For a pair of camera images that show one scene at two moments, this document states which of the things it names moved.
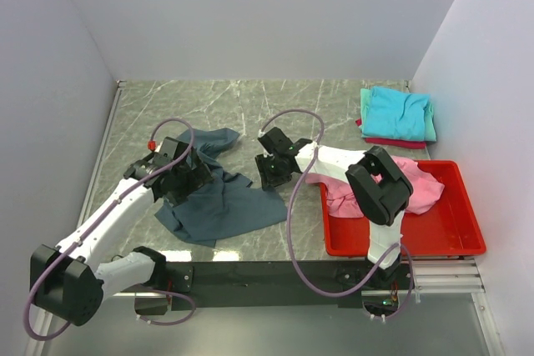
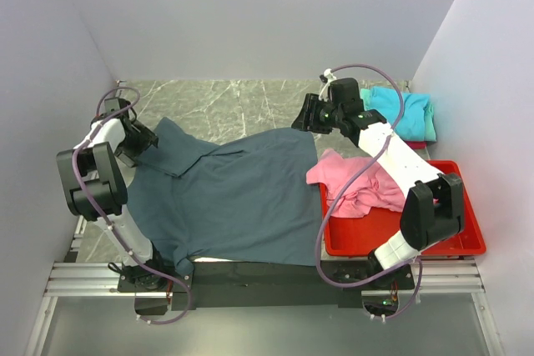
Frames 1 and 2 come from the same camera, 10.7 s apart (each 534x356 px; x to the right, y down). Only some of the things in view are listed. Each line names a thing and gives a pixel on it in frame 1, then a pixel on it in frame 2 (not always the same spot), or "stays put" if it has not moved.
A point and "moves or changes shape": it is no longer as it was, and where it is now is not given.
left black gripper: [192, 178] to [140, 139]
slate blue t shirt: [226, 206] moves or changes shape
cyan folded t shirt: [395, 114] stays put
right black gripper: [270, 170] to [311, 112]
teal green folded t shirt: [430, 134] stays put
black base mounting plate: [257, 285] stays put
